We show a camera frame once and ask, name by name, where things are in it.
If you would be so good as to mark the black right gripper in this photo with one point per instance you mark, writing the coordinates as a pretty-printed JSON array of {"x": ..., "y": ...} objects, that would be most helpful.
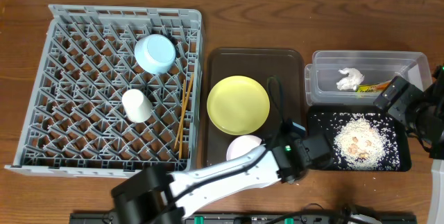
[{"x": 409, "y": 93}]

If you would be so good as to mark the yellow green snack wrapper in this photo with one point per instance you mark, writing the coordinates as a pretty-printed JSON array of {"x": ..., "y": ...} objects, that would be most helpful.
[{"x": 372, "y": 88}]

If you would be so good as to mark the rice and nuts pile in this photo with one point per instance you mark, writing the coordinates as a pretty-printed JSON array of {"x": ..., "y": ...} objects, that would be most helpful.
[{"x": 361, "y": 141}]

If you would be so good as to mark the white tissue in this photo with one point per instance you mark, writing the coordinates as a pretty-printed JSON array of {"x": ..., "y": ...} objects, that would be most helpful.
[{"x": 352, "y": 80}]

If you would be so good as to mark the pink bowl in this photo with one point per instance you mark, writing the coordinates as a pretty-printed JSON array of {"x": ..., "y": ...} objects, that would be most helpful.
[{"x": 242, "y": 145}]

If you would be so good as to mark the yellow plate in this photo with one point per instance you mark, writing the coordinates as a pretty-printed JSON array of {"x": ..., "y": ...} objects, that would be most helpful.
[{"x": 238, "y": 105}]

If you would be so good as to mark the wooden chopstick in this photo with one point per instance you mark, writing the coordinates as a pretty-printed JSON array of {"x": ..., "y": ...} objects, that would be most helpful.
[
  {"x": 180, "y": 135},
  {"x": 189, "y": 87}
]

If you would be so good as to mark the white cup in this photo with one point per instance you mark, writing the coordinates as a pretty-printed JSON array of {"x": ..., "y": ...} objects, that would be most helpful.
[{"x": 137, "y": 106}]

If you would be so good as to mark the light blue bowl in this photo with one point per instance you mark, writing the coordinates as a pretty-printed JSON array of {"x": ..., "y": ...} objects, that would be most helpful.
[{"x": 155, "y": 54}]

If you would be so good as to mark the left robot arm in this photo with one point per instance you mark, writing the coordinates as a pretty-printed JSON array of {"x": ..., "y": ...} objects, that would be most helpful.
[{"x": 156, "y": 196}]

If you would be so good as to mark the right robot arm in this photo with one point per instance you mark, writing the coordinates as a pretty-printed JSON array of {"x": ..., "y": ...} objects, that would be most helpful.
[{"x": 421, "y": 113}]

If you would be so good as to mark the black waste tray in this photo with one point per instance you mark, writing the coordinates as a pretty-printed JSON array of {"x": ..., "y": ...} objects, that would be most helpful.
[{"x": 403, "y": 144}]

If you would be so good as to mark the grey dishwasher rack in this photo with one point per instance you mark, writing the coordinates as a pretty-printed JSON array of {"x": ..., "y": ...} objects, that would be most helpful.
[{"x": 75, "y": 124}]

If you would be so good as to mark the clear plastic bin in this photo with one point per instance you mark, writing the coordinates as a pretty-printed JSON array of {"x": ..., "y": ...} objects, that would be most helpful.
[{"x": 377, "y": 67}]

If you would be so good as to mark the brown plastic tray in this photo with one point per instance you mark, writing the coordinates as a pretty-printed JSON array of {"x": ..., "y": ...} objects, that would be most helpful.
[{"x": 258, "y": 64}]

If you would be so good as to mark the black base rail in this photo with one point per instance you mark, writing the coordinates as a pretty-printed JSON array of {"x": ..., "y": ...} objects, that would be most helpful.
[{"x": 91, "y": 218}]

